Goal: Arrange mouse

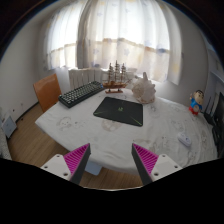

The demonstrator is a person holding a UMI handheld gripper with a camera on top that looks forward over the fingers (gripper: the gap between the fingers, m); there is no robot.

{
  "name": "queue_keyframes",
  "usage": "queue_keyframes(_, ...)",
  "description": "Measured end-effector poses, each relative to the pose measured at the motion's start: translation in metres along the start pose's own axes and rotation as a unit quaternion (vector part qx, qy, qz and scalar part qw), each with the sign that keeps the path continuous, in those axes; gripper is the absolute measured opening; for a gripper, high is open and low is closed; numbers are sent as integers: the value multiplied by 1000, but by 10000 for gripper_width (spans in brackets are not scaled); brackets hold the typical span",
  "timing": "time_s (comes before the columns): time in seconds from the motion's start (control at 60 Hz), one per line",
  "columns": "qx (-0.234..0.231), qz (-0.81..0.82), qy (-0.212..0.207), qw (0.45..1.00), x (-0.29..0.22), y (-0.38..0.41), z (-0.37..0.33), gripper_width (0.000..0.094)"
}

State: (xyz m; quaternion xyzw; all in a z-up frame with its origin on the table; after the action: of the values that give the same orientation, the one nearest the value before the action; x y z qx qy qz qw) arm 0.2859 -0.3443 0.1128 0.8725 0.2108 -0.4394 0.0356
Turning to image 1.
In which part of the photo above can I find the wooden model sailing ship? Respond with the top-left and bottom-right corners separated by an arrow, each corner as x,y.
103,63 -> 127,94

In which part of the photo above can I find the orange wooden chair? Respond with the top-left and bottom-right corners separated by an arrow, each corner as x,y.
33,74 -> 61,112

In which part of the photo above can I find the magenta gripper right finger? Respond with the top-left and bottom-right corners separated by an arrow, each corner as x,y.
131,144 -> 182,185

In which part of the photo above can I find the sheer white curtain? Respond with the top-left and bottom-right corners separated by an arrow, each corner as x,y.
43,0 -> 182,84

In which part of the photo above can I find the black mouse pad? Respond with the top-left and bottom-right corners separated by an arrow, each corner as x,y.
93,97 -> 143,127

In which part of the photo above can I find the large white conch shell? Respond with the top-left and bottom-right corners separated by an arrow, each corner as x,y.
132,73 -> 156,104

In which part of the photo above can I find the black mechanical keyboard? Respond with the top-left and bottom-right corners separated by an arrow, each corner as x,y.
58,81 -> 104,108

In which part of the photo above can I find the white computer mouse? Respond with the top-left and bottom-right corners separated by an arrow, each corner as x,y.
177,132 -> 191,147

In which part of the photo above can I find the white radiator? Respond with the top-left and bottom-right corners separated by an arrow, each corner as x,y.
68,68 -> 102,89

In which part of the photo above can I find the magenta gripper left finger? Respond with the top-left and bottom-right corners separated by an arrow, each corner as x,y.
41,143 -> 91,184

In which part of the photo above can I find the black device at right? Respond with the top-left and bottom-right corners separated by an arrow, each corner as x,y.
204,93 -> 224,158

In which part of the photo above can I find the cartoon boy figurine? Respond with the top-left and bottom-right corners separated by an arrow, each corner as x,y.
189,90 -> 204,115

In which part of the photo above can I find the white patterned tablecloth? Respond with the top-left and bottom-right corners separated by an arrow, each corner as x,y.
36,92 -> 217,174

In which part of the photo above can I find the white box on floor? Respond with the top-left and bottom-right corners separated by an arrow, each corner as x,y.
2,116 -> 17,138

